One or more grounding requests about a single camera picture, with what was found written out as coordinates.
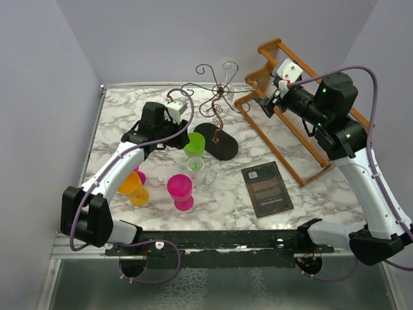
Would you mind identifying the metal wine glass rack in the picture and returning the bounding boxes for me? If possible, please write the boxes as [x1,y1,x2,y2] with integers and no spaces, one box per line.
[181,63,241,161]

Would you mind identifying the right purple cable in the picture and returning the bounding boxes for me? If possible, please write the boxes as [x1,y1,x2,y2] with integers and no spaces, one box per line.
[288,65,413,281]

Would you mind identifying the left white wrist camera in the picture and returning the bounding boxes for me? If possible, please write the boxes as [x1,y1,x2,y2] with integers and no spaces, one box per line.
[164,96,188,124]

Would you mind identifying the clear wine glass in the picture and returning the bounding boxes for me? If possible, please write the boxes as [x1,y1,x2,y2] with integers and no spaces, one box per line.
[186,157,205,190]
[219,57,239,101]

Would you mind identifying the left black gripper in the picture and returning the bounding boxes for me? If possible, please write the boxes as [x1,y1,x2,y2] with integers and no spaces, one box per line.
[156,113,190,149]

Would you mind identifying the green plastic wine glass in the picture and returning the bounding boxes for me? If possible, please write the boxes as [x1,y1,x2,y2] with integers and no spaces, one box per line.
[184,132,205,159]

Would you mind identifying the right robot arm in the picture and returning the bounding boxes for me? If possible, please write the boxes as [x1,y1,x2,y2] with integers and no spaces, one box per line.
[253,69,412,265]

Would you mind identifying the wooden dish rack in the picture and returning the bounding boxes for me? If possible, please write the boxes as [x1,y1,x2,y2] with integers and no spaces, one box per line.
[234,37,376,188]

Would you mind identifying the orange plastic wine glass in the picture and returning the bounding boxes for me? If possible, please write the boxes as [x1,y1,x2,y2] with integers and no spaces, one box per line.
[117,171,149,207]

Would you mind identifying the pink wine glass front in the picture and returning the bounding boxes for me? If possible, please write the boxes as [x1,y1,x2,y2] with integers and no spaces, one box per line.
[167,174,194,211]

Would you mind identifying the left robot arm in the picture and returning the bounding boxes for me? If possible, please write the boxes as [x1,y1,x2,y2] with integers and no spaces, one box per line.
[60,99,189,255]

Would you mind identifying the black mounting rail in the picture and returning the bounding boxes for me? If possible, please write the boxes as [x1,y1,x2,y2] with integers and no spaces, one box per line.
[105,229,334,269]

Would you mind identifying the black book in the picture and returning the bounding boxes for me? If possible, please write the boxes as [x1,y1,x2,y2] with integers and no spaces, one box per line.
[241,161,294,218]

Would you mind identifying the pink wine glass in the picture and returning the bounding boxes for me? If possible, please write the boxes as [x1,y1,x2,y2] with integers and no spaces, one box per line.
[134,167,146,185]
[167,174,194,211]

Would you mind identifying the pink wine glass left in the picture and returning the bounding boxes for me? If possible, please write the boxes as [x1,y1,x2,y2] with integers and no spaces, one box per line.
[134,167,146,185]

